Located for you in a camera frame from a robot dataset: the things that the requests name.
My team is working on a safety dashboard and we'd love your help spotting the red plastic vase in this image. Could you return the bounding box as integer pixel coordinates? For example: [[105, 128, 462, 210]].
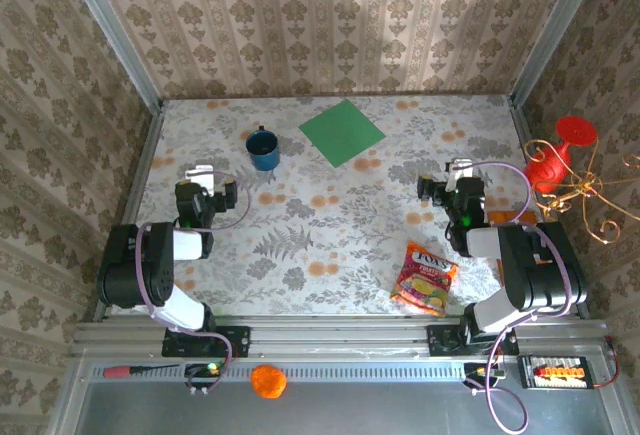
[[522, 114, 599, 195]]

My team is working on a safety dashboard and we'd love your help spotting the orange crumpled ball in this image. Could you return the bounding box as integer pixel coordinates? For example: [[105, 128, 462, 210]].
[[250, 363, 289, 400]]

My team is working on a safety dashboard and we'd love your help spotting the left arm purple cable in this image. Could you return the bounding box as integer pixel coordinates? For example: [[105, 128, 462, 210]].
[[135, 170, 252, 397]]

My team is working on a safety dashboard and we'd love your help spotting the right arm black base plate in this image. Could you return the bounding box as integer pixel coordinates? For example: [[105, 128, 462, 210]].
[[427, 323, 519, 357]]

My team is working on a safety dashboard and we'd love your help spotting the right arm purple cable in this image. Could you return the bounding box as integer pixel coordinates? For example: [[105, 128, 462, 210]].
[[464, 160, 574, 434]]

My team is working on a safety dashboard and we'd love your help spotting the aluminium mounting rail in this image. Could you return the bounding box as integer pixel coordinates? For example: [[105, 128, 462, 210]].
[[69, 315, 614, 357]]

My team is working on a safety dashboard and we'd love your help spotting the orange flat board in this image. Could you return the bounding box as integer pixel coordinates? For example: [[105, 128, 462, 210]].
[[487, 208, 540, 287]]

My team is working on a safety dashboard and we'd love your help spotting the Fox's fruit candy bag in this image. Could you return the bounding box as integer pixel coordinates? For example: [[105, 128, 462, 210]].
[[389, 240, 460, 318]]

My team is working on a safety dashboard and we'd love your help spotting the aluminium corner post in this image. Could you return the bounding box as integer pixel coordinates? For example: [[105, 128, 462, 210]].
[[509, 0, 609, 106], [57, 0, 164, 111]]

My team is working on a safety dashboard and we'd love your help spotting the dark blue enamel mug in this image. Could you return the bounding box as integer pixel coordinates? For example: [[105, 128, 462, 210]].
[[244, 124, 281, 172]]

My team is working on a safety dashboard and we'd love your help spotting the red handled screwdriver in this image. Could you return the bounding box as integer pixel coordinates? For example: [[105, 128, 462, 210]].
[[103, 363, 180, 380]]

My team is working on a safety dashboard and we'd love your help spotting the green square paper sheet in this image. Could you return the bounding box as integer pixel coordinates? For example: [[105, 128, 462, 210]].
[[298, 98, 387, 167]]

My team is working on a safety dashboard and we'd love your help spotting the thin red wire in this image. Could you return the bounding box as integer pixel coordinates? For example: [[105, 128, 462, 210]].
[[592, 335, 620, 387]]

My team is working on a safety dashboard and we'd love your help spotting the grey slotted cable duct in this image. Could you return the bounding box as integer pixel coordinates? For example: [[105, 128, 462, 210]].
[[87, 358, 526, 384]]

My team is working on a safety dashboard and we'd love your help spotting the small controller board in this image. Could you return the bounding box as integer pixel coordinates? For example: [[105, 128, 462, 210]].
[[183, 361, 224, 390], [462, 361, 507, 390]]

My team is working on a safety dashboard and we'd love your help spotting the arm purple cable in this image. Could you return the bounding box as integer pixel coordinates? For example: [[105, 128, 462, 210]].
[[135, 170, 252, 397], [464, 160, 574, 434]]

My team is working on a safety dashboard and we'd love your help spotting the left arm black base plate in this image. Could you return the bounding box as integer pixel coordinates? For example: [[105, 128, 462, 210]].
[[160, 325, 251, 359]]

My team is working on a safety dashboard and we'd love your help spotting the gold wire ornament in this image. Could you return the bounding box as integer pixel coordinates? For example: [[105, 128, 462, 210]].
[[523, 138, 640, 246]]

